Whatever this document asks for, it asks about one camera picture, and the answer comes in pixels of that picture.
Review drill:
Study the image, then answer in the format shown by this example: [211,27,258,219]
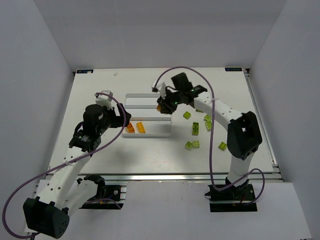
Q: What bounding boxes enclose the orange rounded lego piece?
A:
[126,122,135,134]

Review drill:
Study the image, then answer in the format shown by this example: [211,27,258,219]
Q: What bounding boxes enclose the yellow lego brick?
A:
[136,121,146,134]

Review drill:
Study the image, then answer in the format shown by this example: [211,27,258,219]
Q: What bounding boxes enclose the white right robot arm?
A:
[152,72,262,192]

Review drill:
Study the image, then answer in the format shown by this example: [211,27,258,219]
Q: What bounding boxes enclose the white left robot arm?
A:
[23,103,131,239]

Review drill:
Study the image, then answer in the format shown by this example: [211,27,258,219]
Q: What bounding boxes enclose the lime square lego brick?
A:
[182,111,192,120]

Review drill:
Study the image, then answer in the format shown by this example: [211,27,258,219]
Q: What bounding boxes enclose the white three-compartment tray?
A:
[122,93,172,138]

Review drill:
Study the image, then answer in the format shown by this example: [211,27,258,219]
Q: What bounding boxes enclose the lime long lego brick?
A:
[192,122,199,136]

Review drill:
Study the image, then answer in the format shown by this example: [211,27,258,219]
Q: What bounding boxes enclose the lime lego brick near gripper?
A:
[203,114,212,122]

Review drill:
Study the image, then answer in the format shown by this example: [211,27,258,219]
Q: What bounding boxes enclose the lime lego brick hidden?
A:
[204,121,212,131]

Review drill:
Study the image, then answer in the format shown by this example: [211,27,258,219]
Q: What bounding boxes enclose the blue right corner label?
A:
[224,67,243,72]

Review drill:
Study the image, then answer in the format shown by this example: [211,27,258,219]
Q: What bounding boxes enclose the blue corner label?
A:
[76,69,94,74]
[224,67,243,72]

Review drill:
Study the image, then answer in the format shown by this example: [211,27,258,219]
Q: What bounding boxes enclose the blue left corner label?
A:
[76,69,94,74]

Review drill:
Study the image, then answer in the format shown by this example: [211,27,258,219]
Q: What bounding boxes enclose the lime round-stud lego brick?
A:
[184,141,193,151]

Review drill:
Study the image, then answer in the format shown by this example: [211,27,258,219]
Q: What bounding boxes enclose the lime small lego brick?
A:
[192,140,200,149]

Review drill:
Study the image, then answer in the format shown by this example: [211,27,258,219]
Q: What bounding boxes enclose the lime lego brick far right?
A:
[218,141,227,151]

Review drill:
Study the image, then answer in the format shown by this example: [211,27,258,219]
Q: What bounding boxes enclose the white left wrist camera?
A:
[95,90,113,110]

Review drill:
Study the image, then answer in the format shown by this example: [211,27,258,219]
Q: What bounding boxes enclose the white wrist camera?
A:
[151,80,167,100]
[95,90,113,110]

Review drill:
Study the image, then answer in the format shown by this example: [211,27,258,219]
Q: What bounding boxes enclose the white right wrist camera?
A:
[151,80,167,100]

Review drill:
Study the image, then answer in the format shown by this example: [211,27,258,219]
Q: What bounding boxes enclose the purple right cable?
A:
[151,66,266,206]

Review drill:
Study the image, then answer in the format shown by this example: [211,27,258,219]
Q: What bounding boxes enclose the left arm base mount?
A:
[76,174,125,210]

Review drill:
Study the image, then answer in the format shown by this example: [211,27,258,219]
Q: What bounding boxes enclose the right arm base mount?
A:
[204,184,258,213]

